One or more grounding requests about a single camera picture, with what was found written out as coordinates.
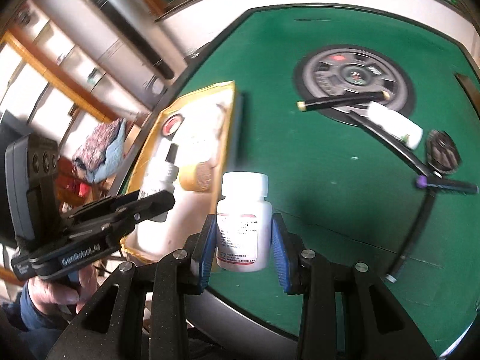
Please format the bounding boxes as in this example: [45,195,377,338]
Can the gold storage tray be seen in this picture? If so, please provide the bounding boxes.
[119,80,246,267]

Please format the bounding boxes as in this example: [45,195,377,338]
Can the person's left hand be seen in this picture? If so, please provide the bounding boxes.
[27,264,99,325]

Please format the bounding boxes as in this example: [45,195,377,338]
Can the white bottle black cap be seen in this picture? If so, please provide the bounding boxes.
[138,142,180,205]

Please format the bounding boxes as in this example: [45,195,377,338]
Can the white bottle red label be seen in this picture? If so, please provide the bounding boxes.
[215,172,272,272]

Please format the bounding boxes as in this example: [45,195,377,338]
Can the black cable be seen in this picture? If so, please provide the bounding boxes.
[348,112,440,285]

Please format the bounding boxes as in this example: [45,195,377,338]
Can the white wooden wall cabinet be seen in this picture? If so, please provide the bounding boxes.
[0,0,124,151]

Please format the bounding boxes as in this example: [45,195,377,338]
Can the floral cloth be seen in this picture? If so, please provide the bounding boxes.
[70,117,129,185]

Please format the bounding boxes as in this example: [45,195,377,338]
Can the black tape roll orange core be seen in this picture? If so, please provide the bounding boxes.
[161,113,187,139]

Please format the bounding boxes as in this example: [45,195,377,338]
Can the black pen purple cap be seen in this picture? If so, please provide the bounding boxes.
[415,174,480,196]

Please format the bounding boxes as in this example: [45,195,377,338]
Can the white bottle green label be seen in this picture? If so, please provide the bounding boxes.
[367,102,424,150]

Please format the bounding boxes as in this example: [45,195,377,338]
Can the black marker pen gold ends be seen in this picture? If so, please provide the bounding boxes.
[295,91,389,113]

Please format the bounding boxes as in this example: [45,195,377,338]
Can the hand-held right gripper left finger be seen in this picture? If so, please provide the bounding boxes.
[45,214,219,360]

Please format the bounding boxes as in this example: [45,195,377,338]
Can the round table control panel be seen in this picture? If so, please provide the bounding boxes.
[292,47,416,124]

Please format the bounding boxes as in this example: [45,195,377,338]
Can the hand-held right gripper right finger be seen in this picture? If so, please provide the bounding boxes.
[271,213,437,360]

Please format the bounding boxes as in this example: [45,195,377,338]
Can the white standing air conditioner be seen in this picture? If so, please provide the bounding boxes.
[32,0,188,102]

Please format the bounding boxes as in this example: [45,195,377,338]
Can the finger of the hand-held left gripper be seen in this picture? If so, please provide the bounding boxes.
[69,190,177,249]
[67,194,140,221]

